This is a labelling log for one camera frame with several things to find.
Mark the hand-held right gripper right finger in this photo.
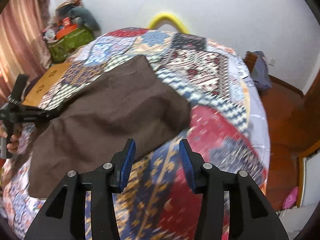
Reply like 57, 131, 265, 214
179, 139, 289, 240

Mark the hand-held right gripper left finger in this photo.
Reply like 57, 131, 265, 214
24, 139, 137, 240

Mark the patchwork blanket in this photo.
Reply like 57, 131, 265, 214
0, 27, 272, 240

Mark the brown patterned bag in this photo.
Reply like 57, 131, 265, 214
56, 0, 82, 10

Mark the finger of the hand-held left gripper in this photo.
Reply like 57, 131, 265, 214
21, 105, 62, 124

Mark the yellow foam tube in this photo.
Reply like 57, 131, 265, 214
147, 12, 189, 34

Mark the orange box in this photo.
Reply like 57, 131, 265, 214
55, 24, 78, 39

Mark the green fabric bin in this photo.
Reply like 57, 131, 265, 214
47, 27, 95, 64

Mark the grey plush toy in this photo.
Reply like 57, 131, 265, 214
70, 6, 100, 32

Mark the grey garment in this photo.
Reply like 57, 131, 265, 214
246, 51, 272, 90

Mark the striped pink curtain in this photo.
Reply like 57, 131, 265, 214
0, 0, 53, 100

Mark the person's left hand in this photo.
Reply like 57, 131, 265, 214
0, 125, 21, 153

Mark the wooden lap table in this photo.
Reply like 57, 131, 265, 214
21, 62, 72, 108

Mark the pink slipper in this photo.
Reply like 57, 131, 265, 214
282, 186, 299, 210

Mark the brown t-shirt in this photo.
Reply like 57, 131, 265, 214
28, 55, 192, 198

